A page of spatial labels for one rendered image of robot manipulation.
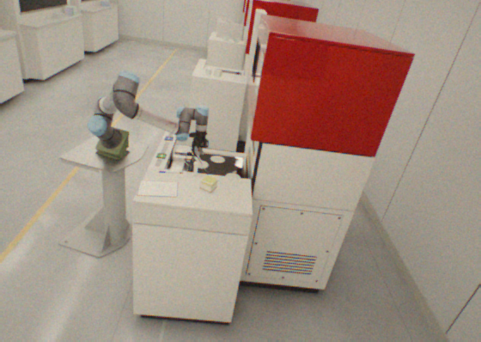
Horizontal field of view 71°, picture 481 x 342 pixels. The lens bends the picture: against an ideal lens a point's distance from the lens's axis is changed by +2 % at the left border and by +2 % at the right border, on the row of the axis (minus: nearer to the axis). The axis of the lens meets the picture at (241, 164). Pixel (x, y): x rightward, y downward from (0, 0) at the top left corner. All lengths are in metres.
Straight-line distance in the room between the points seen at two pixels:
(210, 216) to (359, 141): 0.95
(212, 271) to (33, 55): 5.08
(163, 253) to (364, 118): 1.35
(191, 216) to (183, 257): 0.30
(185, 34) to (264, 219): 8.28
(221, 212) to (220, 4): 8.48
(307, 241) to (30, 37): 5.24
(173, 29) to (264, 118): 8.37
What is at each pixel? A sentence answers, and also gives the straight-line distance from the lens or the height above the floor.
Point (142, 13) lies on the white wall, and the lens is 10.25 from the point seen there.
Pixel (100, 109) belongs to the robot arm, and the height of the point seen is 1.17.
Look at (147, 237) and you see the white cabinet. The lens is 1.95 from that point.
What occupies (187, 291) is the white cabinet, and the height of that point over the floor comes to 0.33.
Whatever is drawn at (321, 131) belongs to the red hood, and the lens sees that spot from 1.97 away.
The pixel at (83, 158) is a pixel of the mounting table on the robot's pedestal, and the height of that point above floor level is 0.82.
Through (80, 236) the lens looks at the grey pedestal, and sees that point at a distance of 3.09.
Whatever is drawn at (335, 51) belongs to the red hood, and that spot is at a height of 1.77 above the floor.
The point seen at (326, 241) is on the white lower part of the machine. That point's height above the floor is 0.54.
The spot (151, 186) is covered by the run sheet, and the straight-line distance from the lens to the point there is 1.91.
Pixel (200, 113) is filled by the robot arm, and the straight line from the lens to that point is 2.12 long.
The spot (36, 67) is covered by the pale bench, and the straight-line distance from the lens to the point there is 6.46.
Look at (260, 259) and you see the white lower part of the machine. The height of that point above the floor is 0.32.
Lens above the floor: 2.04
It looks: 29 degrees down
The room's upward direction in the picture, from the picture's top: 10 degrees clockwise
